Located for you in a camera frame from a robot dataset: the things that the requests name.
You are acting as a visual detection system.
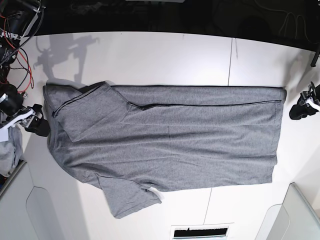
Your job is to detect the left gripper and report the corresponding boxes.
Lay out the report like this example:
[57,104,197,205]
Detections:
[289,81,320,120]

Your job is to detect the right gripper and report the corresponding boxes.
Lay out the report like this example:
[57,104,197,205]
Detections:
[0,84,50,137]

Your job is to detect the dark grey t-shirt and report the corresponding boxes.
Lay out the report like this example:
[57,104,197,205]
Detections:
[43,82,287,219]

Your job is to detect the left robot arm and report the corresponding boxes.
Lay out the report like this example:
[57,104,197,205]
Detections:
[289,44,320,120]

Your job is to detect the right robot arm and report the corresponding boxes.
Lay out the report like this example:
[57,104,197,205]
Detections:
[0,0,50,142]

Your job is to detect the light grey clothes pile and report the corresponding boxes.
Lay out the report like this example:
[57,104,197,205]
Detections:
[0,127,23,178]

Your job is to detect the left white bin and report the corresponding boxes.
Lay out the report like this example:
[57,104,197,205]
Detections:
[0,162,65,240]

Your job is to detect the white bin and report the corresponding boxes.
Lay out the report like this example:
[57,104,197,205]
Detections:
[0,162,65,240]
[255,182,320,240]

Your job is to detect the right white bin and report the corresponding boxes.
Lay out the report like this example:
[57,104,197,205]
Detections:
[255,182,320,240]

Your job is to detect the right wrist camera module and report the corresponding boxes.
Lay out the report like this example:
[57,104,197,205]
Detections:
[0,126,9,143]

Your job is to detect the white background cables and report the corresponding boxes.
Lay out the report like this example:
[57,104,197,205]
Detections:
[252,0,318,46]

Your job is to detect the white table cable slot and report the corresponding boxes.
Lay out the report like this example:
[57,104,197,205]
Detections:
[169,223,234,240]

